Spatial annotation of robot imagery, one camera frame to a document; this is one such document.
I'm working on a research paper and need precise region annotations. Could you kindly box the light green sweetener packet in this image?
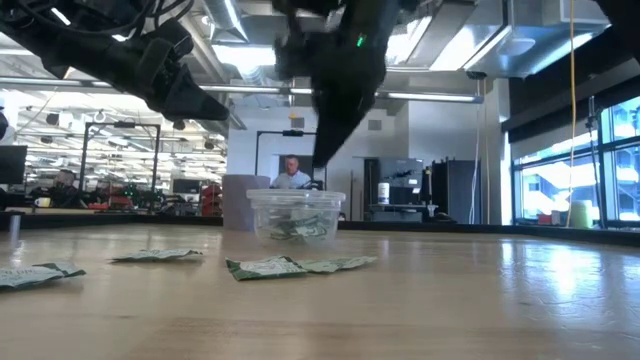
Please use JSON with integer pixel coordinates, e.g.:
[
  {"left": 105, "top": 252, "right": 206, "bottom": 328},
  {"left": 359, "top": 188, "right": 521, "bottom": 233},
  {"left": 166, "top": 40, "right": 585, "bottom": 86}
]
[
  {"left": 299, "top": 255, "right": 378, "bottom": 274},
  {"left": 269, "top": 215, "right": 314, "bottom": 241}
]

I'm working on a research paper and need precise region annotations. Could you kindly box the black computer monitor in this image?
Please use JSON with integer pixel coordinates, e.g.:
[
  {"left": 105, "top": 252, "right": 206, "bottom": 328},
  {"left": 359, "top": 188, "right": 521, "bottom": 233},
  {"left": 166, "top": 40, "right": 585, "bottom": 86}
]
[{"left": 0, "top": 144, "right": 28, "bottom": 185}]

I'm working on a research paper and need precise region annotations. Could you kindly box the black tripod stand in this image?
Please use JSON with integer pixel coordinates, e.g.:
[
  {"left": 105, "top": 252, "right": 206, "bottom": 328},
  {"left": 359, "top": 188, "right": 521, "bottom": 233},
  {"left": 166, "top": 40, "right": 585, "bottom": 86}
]
[{"left": 585, "top": 95, "right": 603, "bottom": 229}]

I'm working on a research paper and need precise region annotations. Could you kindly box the long ceiling light fixture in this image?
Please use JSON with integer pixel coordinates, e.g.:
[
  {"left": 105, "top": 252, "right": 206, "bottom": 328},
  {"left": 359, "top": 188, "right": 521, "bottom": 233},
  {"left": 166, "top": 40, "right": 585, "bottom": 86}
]
[{"left": 187, "top": 83, "right": 485, "bottom": 105}]

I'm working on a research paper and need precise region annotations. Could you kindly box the black rig frame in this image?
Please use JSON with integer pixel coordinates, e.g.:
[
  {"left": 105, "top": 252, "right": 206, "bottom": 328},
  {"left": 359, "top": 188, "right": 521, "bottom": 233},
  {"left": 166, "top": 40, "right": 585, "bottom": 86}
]
[
  {"left": 78, "top": 121, "right": 162, "bottom": 194},
  {"left": 254, "top": 129, "right": 330, "bottom": 191}
]

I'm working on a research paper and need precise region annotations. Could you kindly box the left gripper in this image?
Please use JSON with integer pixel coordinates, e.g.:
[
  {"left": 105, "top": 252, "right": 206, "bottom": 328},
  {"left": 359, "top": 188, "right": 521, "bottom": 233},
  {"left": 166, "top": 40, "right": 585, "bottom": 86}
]
[{"left": 59, "top": 18, "right": 231, "bottom": 122}]

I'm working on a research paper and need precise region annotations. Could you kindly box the person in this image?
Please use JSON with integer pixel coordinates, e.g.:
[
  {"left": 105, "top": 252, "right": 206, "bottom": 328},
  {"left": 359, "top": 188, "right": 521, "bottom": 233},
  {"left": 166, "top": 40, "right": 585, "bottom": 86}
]
[
  {"left": 49, "top": 168, "right": 84, "bottom": 209},
  {"left": 270, "top": 155, "right": 314, "bottom": 190}
]

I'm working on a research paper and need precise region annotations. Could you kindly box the black aluminium table frame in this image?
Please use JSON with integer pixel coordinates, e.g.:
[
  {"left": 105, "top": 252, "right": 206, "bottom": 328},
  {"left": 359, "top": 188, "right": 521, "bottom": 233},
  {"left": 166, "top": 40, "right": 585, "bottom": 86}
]
[{"left": 0, "top": 209, "right": 640, "bottom": 247}]

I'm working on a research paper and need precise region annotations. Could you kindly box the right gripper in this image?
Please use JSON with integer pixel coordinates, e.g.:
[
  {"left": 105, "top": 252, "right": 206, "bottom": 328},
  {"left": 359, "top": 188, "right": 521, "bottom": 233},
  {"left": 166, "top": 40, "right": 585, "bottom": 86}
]
[{"left": 273, "top": 28, "right": 389, "bottom": 169}]

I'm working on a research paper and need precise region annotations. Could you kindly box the yellow-green container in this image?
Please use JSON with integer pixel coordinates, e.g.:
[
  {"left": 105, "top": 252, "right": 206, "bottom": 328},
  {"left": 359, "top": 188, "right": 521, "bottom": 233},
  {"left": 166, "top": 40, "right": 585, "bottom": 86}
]
[{"left": 569, "top": 199, "right": 594, "bottom": 230}]

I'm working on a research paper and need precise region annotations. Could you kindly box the grey cabinet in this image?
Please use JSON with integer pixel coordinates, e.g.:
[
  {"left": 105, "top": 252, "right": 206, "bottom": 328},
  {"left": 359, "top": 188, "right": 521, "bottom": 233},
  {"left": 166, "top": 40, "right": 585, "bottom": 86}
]
[{"left": 363, "top": 157, "right": 426, "bottom": 222}]

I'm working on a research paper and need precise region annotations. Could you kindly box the clear plastic round container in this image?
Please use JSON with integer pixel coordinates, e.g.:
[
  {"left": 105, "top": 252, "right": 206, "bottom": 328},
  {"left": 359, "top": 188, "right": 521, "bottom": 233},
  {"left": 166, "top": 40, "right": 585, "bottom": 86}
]
[{"left": 246, "top": 188, "right": 347, "bottom": 246}]

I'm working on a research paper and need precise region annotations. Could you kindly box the black cabinet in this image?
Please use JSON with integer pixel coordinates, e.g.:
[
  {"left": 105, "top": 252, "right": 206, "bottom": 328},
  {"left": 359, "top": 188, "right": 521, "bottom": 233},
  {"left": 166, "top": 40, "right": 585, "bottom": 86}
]
[{"left": 431, "top": 158, "right": 482, "bottom": 225}]

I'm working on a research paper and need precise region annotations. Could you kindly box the silver ceiling duct hood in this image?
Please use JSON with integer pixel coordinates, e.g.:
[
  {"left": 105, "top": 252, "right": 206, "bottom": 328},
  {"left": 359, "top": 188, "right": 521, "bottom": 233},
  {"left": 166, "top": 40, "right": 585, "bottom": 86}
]
[{"left": 399, "top": 0, "right": 614, "bottom": 80}]

